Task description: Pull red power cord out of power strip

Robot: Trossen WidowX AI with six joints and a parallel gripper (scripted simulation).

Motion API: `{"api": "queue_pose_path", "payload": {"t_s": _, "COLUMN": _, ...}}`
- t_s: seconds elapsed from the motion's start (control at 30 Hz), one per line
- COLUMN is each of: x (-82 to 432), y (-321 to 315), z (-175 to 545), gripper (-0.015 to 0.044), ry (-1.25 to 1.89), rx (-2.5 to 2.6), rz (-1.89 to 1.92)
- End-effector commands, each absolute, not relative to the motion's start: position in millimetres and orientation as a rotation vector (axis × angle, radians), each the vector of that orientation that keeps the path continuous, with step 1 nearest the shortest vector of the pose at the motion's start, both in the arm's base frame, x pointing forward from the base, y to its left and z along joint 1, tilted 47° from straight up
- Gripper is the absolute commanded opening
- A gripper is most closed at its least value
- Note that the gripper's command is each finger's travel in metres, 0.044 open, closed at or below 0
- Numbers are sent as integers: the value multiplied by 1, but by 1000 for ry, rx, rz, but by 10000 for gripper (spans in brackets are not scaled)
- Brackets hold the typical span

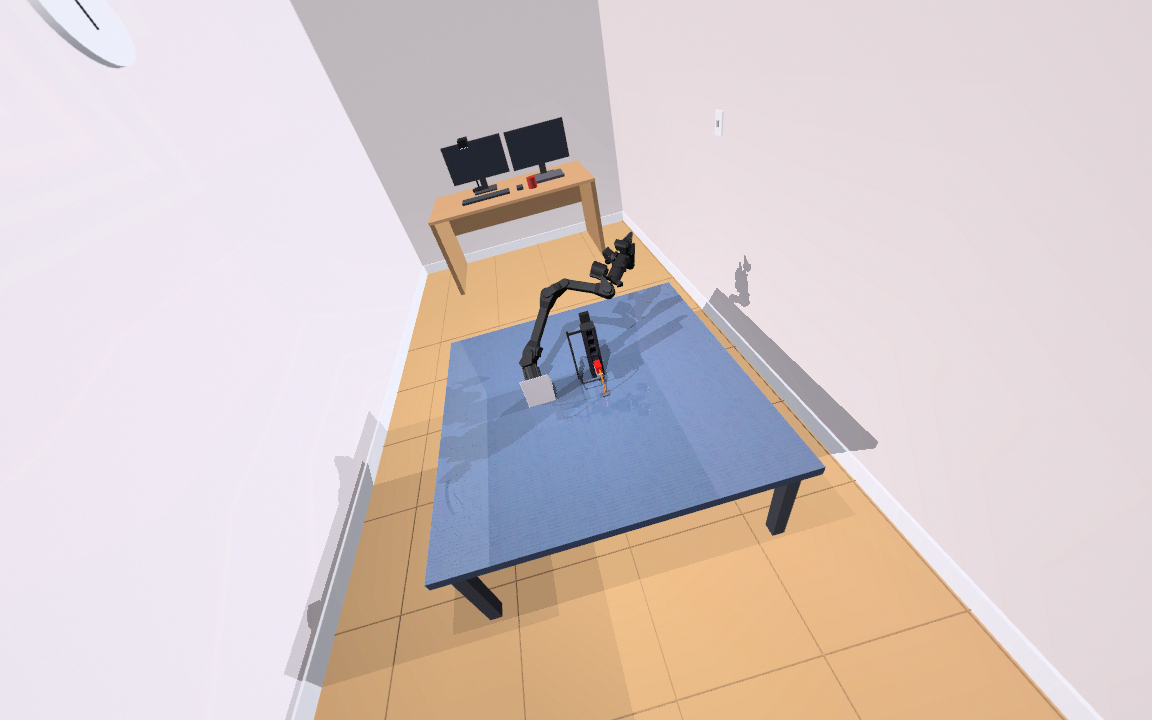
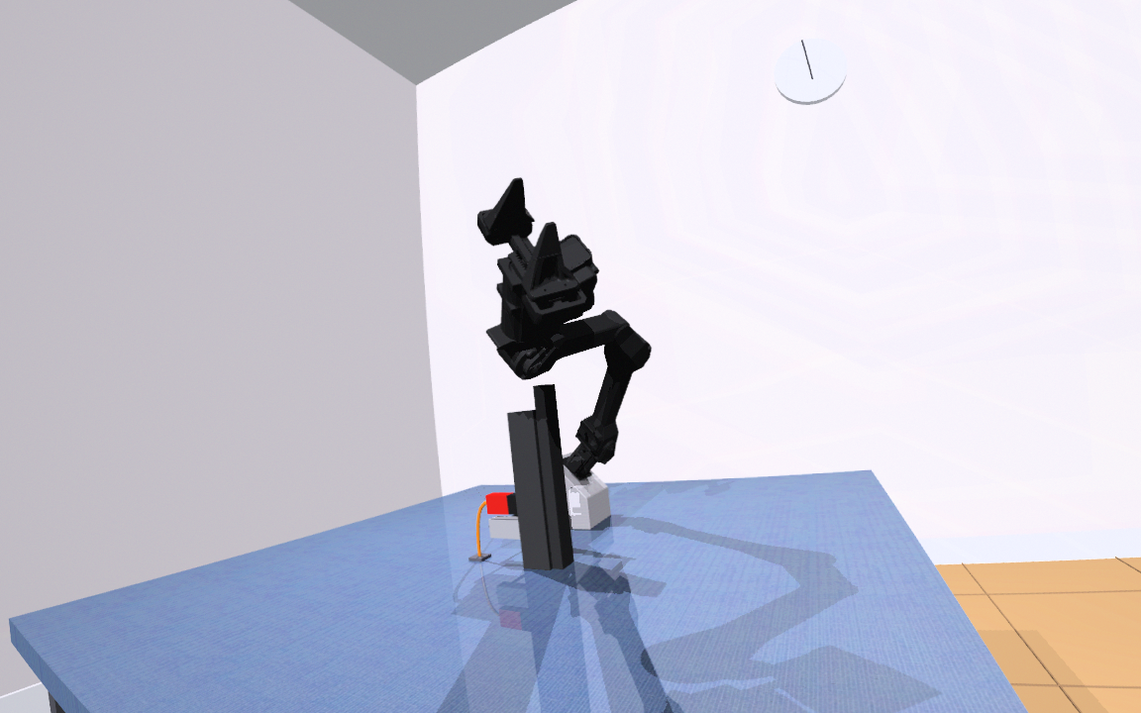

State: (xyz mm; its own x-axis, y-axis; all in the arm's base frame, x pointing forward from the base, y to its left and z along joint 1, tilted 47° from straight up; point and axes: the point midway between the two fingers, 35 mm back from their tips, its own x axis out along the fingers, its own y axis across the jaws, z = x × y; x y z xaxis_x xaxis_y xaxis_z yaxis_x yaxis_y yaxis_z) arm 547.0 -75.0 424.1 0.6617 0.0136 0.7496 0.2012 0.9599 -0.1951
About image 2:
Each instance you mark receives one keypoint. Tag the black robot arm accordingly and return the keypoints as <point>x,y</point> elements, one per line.
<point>530,350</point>

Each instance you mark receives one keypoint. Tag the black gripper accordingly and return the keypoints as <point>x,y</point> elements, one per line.
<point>536,284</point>

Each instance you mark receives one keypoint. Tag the black post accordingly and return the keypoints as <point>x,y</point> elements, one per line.
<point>539,480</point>

